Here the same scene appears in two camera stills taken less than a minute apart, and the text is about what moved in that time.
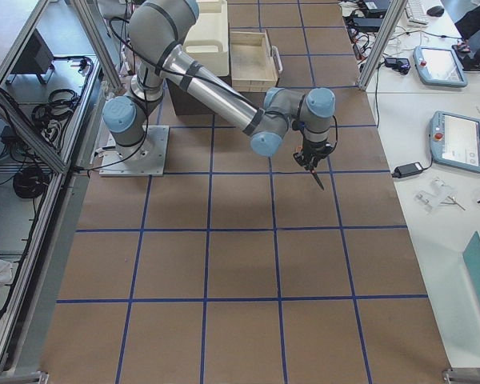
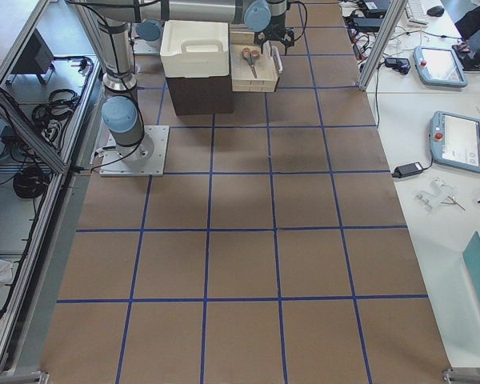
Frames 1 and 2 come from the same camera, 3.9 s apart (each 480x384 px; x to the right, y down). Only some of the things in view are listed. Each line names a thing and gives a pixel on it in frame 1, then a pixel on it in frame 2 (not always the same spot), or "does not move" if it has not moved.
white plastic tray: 207,39 does not move
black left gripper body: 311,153 to 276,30
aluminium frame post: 382,43 does not move
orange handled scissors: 315,176 to 251,55
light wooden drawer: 255,63 does not move
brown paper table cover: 233,268 does not move
